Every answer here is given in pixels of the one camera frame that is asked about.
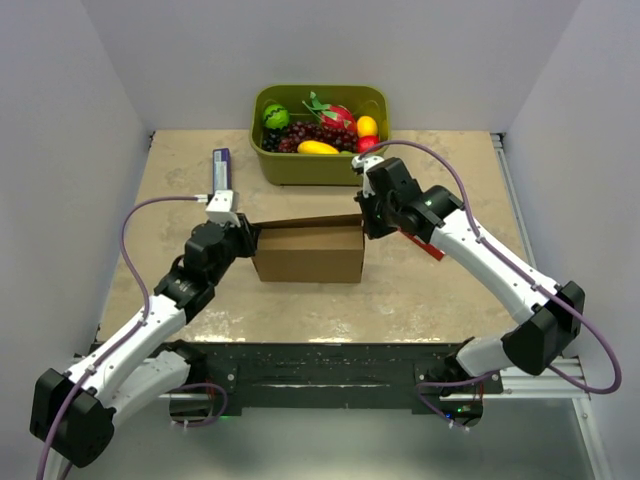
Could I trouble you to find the brown cardboard box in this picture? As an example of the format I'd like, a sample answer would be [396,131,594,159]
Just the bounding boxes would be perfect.
[252,214,365,284]

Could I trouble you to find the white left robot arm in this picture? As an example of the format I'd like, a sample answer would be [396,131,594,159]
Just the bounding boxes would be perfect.
[30,213,258,479]

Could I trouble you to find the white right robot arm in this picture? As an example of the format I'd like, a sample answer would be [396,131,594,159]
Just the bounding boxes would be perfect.
[352,156,585,393]

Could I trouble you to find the purple toothpaste box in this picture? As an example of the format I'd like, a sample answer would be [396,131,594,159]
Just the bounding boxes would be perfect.
[212,148,232,193]

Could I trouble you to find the red toy apple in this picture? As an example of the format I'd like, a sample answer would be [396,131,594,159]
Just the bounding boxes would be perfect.
[356,135,380,153]

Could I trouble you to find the yellow toy lemon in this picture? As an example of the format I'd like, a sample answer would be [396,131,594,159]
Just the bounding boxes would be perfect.
[356,115,378,138]

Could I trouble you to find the red white snack packet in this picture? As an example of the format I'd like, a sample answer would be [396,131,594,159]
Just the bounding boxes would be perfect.
[400,230,445,261]

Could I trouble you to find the purple toy grape bunch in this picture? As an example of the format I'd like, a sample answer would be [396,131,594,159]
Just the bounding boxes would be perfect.
[276,121,358,153]

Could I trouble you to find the olive green plastic bin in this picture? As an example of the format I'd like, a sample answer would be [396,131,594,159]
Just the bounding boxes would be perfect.
[250,84,391,186]

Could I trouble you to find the pink toy dragon fruit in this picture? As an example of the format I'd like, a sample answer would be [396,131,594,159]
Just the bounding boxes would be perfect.
[302,92,357,133]

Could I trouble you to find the yellow toy mango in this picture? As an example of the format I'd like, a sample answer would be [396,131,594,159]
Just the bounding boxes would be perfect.
[297,140,340,155]

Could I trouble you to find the dark blue toy grapes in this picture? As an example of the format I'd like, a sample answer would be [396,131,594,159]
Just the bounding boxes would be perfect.
[261,130,283,152]

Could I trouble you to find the green toy watermelon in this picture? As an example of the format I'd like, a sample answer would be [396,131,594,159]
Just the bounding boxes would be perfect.
[262,103,290,130]

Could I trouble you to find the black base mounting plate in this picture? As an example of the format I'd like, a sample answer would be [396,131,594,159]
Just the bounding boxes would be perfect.
[87,342,556,419]

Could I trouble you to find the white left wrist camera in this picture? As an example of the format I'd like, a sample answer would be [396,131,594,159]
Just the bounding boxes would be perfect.
[205,190,240,227]

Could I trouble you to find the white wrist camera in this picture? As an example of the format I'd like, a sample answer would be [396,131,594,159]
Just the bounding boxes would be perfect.
[205,190,240,227]
[351,154,384,198]

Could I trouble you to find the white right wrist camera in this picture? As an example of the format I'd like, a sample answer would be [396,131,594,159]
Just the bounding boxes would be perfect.
[351,154,384,198]

